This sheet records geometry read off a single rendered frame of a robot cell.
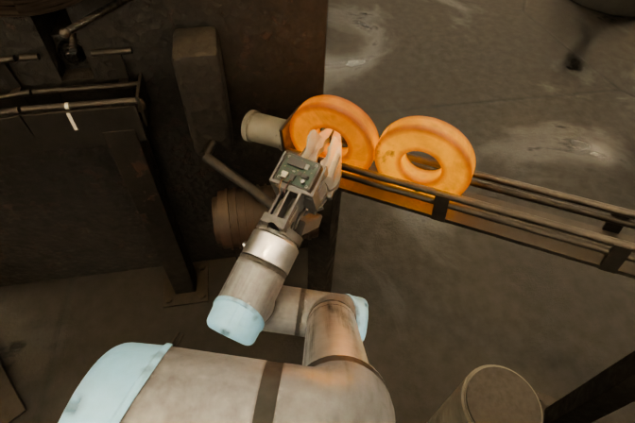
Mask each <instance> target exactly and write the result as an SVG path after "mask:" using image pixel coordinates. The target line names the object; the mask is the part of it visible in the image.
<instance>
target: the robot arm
mask: <svg viewBox="0 0 635 423"><path fill-rule="evenodd" d="M328 142H330V145H329V146H328V148H327V150H328V151H327V155H326V157H325V158H324V159H323V160H322V161H321V162H320V163H318V156H319V155H320V154H321V153H322V152H323V151H324V148H325V145H326V144H327V143H328ZM341 153H342V144H341V136H340V134H339V133H338V132H336V131H335V130H332V129H330V128H326V129H324V130H323V131H321V132H320V133H319V134H318V133H317V132H316V131H315V130H314V129H312V130H311V131H310V133H309V135H308V137H307V143H306V146H305V148H304V149H303V151H302V152H301V153H299V154H298V155H295V154H292V153H289V152H288V153H286V151H284V152H283V155H282V157H281V158H280V160H279V162H278V164H277V166H276V168H275V170H274V171H273V173H272V175H271V177H270V179H269V182H270V184H271V186H272V188H273V190H274V192H275V194H276V196H277V197H276V198H275V200H274V202H273V204H272V206H271V208H270V210H269V212H266V211H265V212H264V214H263V216H262V218H261V219H260V221H259V222H258V224H257V226H256V229H254V230H253V232H252V233H251V235H250V236H249V239H248V241H247V242H244V243H243V244H242V247H243V248H244V249H243V250H242V252H241V254H240V256H239V257H238V259H237V261H236V263H235V265H234V267H233V269H232V271H231V272H230V274H229V276H228V278H227V280H226V282H225V284H224V286H223V287H222V289H221V291H220V293H219V295H218V297H217V298H216V299H215V301H214V306H213V307H212V309H211V311H210V313H209V315H208V318H207V325H208V326H209V328H211V329H212V330H215V331H217V332H219V333H221V334H223V335H224V336H227V337H229V338H231V339H233V340H234V341H236V342H238V343H240V344H243V345H245V346H250V345H252V344H253V343H254V342H255V340H256V338H257V337H258V335H259V333H260V332H261V331H268V332H275V333H281V334H288V335H295V336H300V337H305V342H304V351H303V359H302V365H299V364H287V363H284V364H283V363H277V362H271V361H266V360H259V359H253V358H247V357H240V356H233V355H228V354H221V353H214V352H208V351H202V350H195V349H189V348H182V347H173V344H170V343H166V344H164V345H163V346H162V345H152V344H143V343H124V344H121V345H119V346H116V347H114V348H112V349H110V350H109V351H108V352H106V353H105V354H104V355H103V356H102V357H101V358H100V359H99V360H98V361H97V362H96V363H95V364H94V365H93V366H92V368H91V369H90V370H89V371H88V373H87V374H86V375H85V377H84V378H83V380H82V381H81V383H80V384H79V386H78V387H77V389H76V391H75V393H74V394H73V395H72V397H71V398H70V400H69V402H68V404H67V406H66V408H65V409H64V411H63V413H62V415H61V417H60V420H59V423H396V420H395V411H394V407H393V404H392V400H391V397H390V393H389V392H388V389H387V387H386V384H385V382H384V380H383V378H382V377H381V375H380V374H379V373H378V372H377V371H376V370H375V369H374V368H373V367H372V366H371V365H370V364H369V361H368V358H367V354H366V351H365V349H364V345H363V341H364V340H365V337H366V333H367V327H368V319H369V310H368V308H369V305H368V303H367V301H366V300H365V299H364V298H362V297H359V296H352V295H350V294H343V295H342V294H337V293H330V292H323V291H317V290H310V289H303V288H298V287H291V286H285V285H283V283H284V281H285V278H286V277H287V275H288V273H289V271H290V269H291V267H292V265H293V263H294V261H295V260H296V258H297V256H298V254H299V251H298V248H299V247H300V244H301V242H302V238H301V235H303V234H305V233H307V232H309V231H311V230H313V229H315V228H318V227H319V225H320V222H321V219H322V215H321V214H319V213H317V212H318V211H322V210H323V205H324V203H325V202H326V201H327V199H329V200H332V199H333V195H334V193H335V192H336V190H337V189H338V187H339V184H340V181H341V162H342V161H341ZM279 167H280V168H279ZM278 168H279V169H278ZM277 170H278V171H277ZM276 172H277V173H276Z"/></svg>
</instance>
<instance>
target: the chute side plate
mask: <svg viewBox="0 0 635 423"><path fill-rule="evenodd" d="M66 113H70V114H71V116H72V118H73V120H74V122H75V124H76V126H77V129H78V130H74V128H73V126H72V124H71V122H70V120H69V118H68V116H67V115H66ZM22 116H23V118H24V119H23V118H22ZM22 116H21V115H20V114H17V115H11V116H6V117H0V158H2V157H7V156H13V155H19V154H25V153H31V152H37V151H43V150H51V149H62V148H72V147H82V146H92V145H102V144H107V143H106V141H105V138H104V136H103V134H102V132H110V131H120V130H131V129H134V130H135V131H136V134H137V137H138V139H139V142H141V141H147V136H146V132H145V129H144V126H143V124H142V121H141V118H140V115H139V112H138V110H137V108H136V105H126V106H117V107H104V108H92V109H81V110H59V111H48V112H37V113H25V114H23V115H22Z"/></svg>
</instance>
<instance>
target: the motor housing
mask: <svg viewBox="0 0 635 423"><path fill-rule="evenodd" d="M256 187H257V188H259V189H260V190H261V191H263V192H264V193H265V194H266V195H268V196H269V197H270V198H272V199H273V200H275V198H276V197H277V196H276V194H275V192H274V190H273V188H272V186H271V185H266V184H264V186H259V184H256ZM264 212H269V209H267V208H266V207H265V206H264V205H262V204H261V203H260V202H259V201H257V200H256V199H255V198H254V197H252V196H251V195H250V194H248V193H247V192H246V191H244V190H243V189H242V188H239V189H236V187H232V189H230V190H229V188H225V190H222V191H217V196H215V197H213V198H212V214H213V224H214V231H215V239H216V242H217V243H218V244H222V245H223V248H224V249H226V248H230V249H231V250H234V255H235V259H236V260H237V259H238V257H239V256H240V254H241V252H242V250H243V249H244V248H243V247H242V244H243V243H244V242H247V241H248V239H249V236H250V235H251V233H252V232H253V230H254V229H256V226H257V224H258V222H259V221H260V219H261V218H262V216H263V214H264ZM318 231H319V227H318V228H315V229H313V230H311V231H309V232H307V233H305V234H303V235H301V238H302V240H304V239H307V240H311V239H312V238H316V237H318Z"/></svg>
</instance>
